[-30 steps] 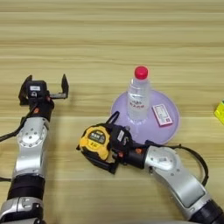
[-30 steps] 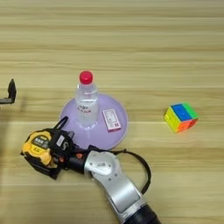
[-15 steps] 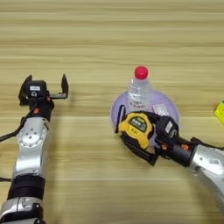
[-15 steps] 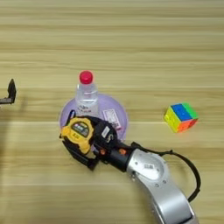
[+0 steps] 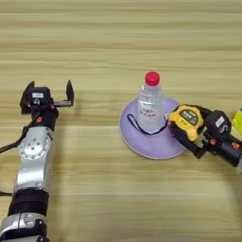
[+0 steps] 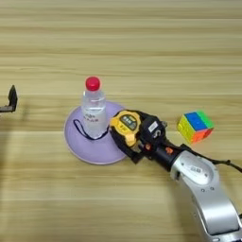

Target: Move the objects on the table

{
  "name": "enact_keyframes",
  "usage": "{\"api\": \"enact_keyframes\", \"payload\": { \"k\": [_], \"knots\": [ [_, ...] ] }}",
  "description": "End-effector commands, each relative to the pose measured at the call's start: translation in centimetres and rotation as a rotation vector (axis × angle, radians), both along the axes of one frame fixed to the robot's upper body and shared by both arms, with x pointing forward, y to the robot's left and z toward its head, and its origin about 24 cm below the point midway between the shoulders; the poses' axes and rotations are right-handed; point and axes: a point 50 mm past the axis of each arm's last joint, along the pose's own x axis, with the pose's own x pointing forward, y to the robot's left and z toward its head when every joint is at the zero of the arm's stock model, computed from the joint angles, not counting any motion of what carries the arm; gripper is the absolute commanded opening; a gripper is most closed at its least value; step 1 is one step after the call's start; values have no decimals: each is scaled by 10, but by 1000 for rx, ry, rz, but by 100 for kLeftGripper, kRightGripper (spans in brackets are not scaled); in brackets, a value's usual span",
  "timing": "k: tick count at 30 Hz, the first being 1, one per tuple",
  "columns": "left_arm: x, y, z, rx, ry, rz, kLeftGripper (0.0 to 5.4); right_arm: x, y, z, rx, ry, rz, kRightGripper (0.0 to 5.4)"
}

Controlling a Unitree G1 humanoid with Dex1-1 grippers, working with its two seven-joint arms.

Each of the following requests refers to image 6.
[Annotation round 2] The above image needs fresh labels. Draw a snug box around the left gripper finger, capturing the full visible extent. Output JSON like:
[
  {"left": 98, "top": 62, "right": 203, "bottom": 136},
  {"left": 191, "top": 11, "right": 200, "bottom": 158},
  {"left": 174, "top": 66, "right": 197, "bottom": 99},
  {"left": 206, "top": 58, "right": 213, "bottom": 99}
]
[{"left": 0, "top": 84, "right": 19, "bottom": 114}]

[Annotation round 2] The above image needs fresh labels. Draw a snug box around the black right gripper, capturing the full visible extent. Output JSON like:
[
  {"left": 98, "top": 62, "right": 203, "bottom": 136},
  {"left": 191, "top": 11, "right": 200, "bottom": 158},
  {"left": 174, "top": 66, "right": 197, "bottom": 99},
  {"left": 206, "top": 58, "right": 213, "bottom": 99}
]
[{"left": 110, "top": 110, "right": 191, "bottom": 173}]

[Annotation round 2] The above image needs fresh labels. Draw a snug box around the yellow black tape measure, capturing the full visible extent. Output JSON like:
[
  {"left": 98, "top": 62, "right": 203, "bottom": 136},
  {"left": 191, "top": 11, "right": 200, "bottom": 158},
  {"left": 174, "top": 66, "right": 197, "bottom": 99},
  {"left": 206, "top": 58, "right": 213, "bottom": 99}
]
[{"left": 73, "top": 109, "right": 143, "bottom": 149}]

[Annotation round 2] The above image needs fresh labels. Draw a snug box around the clear bottle with red cap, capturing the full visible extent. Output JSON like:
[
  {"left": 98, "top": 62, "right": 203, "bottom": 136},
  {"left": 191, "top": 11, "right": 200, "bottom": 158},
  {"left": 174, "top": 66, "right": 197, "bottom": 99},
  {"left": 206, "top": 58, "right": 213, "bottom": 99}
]
[{"left": 80, "top": 76, "right": 108, "bottom": 140}]

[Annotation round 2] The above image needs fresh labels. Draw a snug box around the colourful puzzle cube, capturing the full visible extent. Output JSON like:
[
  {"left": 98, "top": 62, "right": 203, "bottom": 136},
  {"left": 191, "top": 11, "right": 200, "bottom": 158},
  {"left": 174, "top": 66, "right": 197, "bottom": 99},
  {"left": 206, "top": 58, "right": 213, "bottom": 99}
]
[{"left": 176, "top": 110, "right": 216, "bottom": 146}]

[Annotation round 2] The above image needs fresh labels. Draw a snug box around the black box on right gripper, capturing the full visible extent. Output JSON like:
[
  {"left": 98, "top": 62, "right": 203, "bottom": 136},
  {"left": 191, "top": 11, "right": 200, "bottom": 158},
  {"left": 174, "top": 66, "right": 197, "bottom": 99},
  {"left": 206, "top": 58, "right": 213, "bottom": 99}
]
[{"left": 139, "top": 115, "right": 167, "bottom": 145}]

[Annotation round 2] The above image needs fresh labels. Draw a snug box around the purple round plate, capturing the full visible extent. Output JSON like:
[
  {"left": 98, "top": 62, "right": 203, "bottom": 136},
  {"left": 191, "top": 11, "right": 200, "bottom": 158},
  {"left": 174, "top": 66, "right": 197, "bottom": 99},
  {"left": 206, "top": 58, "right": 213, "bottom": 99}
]
[{"left": 63, "top": 100, "right": 130, "bottom": 165}]

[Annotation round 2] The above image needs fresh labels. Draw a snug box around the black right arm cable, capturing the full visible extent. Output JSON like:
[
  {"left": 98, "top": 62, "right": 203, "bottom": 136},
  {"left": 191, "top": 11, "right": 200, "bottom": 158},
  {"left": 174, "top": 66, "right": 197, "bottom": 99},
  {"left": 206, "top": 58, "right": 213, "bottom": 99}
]
[{"left": 179, "top": 143, "right": 242, "bottom": 174}]

